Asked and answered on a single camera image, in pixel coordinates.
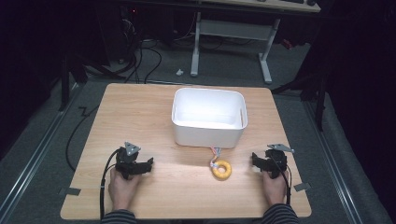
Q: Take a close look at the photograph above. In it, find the black floor cable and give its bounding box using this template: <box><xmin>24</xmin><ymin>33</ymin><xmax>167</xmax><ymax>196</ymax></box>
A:
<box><xmin>64</xmin><ymin>105</ymin><xmax>101</xmax><ymax>173</ymax></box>

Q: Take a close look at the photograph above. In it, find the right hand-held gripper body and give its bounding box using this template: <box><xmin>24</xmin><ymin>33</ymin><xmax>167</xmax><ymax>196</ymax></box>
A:
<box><xmin>263</xmin><ymin>143</ymin><xmax>295</xmax><ymax>180</ymax></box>

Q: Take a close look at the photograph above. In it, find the bundle of black cables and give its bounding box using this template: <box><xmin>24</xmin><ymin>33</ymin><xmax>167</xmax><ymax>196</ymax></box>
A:
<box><xmin>120</xmin><ymin>17</ymin><xmax>163</xmax><ymax>85</ymax></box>

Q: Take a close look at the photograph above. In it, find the yellow ring toy with rope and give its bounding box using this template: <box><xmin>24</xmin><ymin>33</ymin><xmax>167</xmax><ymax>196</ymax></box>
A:
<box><xmin>209</xmin><ymin>146</ymin><xmax>233</xmax><ymax>182</ymax></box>

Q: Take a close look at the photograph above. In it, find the metal floor rail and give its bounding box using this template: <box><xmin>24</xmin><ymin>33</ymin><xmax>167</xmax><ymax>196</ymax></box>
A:
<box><xmin>302</xmin><ymin>100</ymin><xmax>364</xmax><ymax>224</ymax></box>
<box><xmin>0</xmin><ymin>82</ymin><xmax>81</xmax><ymax>218</ymax></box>

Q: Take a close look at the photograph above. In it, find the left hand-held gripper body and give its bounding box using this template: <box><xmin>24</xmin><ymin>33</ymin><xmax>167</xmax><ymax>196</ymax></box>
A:
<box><xmin>114</xmin><ymin>141</ymin><xmax>142</xmax><ymax>180</ymax></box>

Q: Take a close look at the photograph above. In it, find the person's right hand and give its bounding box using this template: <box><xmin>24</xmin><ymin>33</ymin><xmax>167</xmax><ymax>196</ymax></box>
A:
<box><xmin>262</xmin><ymin>169</ymin><xmax>288</xmax><ymax>207</ymax></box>

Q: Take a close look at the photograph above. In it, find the dark computer tower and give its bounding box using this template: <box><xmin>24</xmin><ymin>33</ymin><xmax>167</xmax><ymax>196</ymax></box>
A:
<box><xmin>94</xmin><ymin>4</ymin><xmax>139</xmax><ymax>64</ymax></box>

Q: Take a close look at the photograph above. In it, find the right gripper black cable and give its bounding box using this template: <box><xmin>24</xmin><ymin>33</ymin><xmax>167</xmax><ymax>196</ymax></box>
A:
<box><xmin>269</xmin><ymin>155</ymin><xmax>293</xmax><ymax>206</ymax></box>

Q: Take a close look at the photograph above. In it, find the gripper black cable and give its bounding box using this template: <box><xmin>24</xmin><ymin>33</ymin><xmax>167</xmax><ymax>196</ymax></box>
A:
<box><xmin>269</xmin><ymin>155</ymin><xmax>293</xmax><ymax>206</ymax></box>
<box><xmin>99</xmin><ymin>147</ymin><xmax>122</xmax><ymax>220</ymax></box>

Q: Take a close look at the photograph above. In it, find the grey tape piece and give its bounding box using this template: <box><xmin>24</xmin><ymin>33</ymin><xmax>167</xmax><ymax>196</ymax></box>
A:
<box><xmin>293</xmin><ymin>182</ymin><xmax>312</xmax><ymax>192</ymax></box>
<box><xmin>64</xmin><ymin>187</ymin><xmax>82</xmax><ymax>197</ymax></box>

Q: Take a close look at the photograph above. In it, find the person's left hand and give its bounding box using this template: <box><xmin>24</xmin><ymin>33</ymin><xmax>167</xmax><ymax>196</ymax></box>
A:
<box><xmin>107</xmin><ymin>168</ymin><xmax>142</xmax><ymax>212</ymax></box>

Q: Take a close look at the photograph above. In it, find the black metal stand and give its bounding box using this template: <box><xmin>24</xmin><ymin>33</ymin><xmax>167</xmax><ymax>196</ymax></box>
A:
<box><xmin>270</xmin><ymin>66</ymin><xmax>330</xmax><ymax>133</ymax></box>
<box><xmin>58</xmin><ymin>51</ymin><xmax>125</xmax><ymax>112</ymax></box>

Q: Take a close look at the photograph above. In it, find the white-legged desk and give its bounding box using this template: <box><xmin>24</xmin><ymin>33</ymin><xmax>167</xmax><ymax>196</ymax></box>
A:
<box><xmin>190</xmin><ymin>0</ymin><xmax>322</xmax><ymax>85</ymax></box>

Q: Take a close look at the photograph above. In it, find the white plastic bin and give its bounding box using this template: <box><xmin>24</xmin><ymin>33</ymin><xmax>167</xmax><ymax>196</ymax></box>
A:
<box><xmin>171</xmin><ymin>87</ymin><xmax>248</xmax><ymax>149</ymax></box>

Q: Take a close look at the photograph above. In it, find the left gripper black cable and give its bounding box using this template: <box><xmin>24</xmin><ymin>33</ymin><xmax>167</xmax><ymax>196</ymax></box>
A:
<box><xmin>99</xmin><ymin>147</ymin><xmax>122</xmax><ymax>220</ymax></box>

